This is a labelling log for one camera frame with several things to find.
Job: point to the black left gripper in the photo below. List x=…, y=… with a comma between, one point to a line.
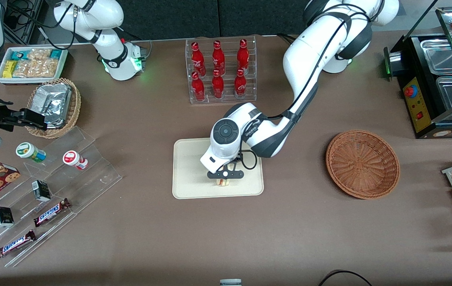
x=238, y=159

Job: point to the triangular sandwich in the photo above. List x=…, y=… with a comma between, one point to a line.
x=223, y=182

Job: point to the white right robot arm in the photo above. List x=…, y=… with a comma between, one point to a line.
x=91, y=12

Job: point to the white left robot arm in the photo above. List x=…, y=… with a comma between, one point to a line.
x=301, y=59

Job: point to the tan wicker basket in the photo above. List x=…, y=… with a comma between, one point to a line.
x=75, y=107

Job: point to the cream rectangular tray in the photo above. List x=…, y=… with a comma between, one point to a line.
x=194, y=174

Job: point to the white snack tray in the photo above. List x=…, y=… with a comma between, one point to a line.
x=0, y=77

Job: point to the round brown wicker basket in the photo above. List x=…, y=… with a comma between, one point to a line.
x=362, y=165

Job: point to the silver foil pack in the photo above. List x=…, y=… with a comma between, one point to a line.
x=57, y=117
x=49, y=95

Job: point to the green lid white cup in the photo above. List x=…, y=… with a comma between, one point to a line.
x=29, y=151

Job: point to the clear nut snack bag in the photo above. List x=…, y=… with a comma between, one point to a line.
x=47, y=68
x=39, y=54
x=25, y=68

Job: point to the yellow snack pack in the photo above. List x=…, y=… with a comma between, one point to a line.
x=9, y=69

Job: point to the red lid white cup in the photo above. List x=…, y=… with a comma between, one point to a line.
x=73, y=159

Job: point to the teal snack pack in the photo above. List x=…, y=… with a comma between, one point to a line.
x=18, y=55
x=56, y=54

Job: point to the clear acrylic bottle rack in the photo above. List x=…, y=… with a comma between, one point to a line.
x=227, y=100

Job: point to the small black carton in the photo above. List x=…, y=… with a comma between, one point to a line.
x=2, y=216
x=41, y=190

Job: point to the clear acrylic stepped display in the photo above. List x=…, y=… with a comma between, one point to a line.
x=91, y=174

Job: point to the red cola bottle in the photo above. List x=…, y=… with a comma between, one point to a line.
x=198, y=89
x=218, y=58
x=218, y=86
x=240, y=85
x=198, y=59
x=243, y=57

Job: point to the brown snickers bar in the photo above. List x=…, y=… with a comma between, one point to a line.
x=51, y=212
x=14, y=244

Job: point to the black food warmer yellow panel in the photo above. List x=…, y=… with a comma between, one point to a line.
x=412, y=51

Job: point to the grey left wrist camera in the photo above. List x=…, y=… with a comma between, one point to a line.
x=216, y=174

